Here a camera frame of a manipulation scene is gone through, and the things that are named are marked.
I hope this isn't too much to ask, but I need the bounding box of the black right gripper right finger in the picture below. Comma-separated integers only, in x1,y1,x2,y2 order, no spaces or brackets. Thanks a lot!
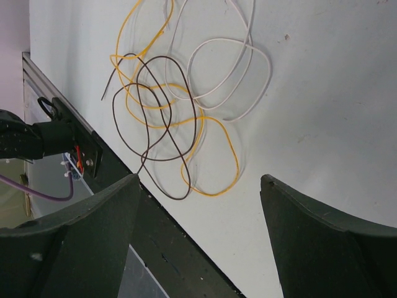
261,174,396,297

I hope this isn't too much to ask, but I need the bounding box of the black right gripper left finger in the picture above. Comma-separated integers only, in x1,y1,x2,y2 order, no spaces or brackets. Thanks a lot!
1,174,141,297

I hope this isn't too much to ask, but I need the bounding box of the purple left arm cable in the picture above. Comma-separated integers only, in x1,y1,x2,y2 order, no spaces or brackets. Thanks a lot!
0,169,75,202

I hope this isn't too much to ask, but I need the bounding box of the aluminium frame rail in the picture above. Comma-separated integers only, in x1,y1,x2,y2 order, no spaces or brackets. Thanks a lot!
22,52,103,218

